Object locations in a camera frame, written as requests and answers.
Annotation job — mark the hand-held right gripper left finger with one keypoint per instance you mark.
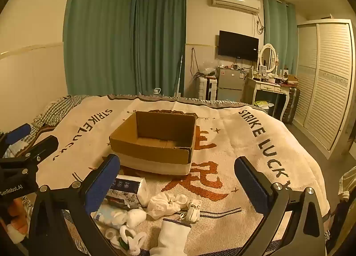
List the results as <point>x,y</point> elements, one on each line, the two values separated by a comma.
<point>102,185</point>

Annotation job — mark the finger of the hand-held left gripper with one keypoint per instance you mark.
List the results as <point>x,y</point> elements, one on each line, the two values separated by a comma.
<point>18,133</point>
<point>46,146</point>

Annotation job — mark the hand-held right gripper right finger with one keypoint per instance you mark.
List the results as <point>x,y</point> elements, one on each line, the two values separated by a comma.
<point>251,186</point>

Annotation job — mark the floral tissue pack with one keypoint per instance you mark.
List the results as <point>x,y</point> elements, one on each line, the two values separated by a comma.
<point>133,189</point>

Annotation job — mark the clear cotton pad bag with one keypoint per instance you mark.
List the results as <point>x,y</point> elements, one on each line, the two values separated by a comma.
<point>110,215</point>

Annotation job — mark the white sock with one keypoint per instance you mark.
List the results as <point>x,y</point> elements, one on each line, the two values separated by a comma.
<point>136,216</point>
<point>171,238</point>

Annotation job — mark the small white roll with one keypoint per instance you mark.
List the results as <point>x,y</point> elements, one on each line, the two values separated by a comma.
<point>110,233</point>

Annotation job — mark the small white pouch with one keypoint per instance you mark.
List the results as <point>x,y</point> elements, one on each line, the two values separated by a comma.
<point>192,209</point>

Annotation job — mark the white and green hair band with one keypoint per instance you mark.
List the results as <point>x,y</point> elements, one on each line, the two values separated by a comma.
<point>133,240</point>

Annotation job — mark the brown cardboard box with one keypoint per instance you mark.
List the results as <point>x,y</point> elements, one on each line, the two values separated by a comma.
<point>155,144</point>

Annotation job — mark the person's left hand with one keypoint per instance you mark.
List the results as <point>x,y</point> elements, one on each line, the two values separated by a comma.
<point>18,217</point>

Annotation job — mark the checked bed sheet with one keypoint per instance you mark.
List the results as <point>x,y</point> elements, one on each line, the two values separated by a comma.
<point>59,108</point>

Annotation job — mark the printed cream blanket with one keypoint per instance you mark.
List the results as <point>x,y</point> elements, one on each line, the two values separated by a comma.
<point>217,144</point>

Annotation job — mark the trash bin with bag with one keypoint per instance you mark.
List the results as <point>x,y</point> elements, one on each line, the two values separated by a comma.
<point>262,104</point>

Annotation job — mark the dark suitcase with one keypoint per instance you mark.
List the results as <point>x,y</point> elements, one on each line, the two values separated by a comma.
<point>292,104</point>

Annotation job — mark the hanging clothes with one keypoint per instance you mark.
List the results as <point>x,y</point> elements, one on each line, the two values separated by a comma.
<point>345,186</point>

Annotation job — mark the white vanity table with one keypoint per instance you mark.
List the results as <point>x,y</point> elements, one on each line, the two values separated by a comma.
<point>264,86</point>

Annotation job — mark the silver mini fridge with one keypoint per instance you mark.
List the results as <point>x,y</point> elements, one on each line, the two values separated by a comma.
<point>230,84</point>

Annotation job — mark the white suitcase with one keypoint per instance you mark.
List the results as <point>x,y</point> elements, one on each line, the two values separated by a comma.
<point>207,89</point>

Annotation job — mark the wide green curtain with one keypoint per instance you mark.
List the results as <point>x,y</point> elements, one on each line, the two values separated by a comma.
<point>97,36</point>

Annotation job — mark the clear plastic bag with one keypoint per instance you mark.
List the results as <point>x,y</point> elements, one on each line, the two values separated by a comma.
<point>208,68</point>

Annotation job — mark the white louvered wardrobe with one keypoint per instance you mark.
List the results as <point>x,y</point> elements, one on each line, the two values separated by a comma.
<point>328,83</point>

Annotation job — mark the oval white vanity mirror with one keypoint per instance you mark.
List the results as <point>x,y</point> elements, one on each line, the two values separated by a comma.
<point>267,55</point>

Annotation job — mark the white mop pole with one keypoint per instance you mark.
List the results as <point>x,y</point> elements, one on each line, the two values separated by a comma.
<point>180,75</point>

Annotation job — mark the narrow green curtain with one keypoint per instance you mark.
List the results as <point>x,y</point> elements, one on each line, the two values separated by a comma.
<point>278,36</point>

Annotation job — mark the green corner curtain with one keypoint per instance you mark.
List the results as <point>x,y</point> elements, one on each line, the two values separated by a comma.
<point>160,38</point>

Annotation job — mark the white air conditioner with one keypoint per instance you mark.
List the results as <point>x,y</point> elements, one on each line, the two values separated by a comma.
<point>236,1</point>

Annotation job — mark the black wall television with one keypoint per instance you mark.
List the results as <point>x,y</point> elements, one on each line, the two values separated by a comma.
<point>238,45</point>

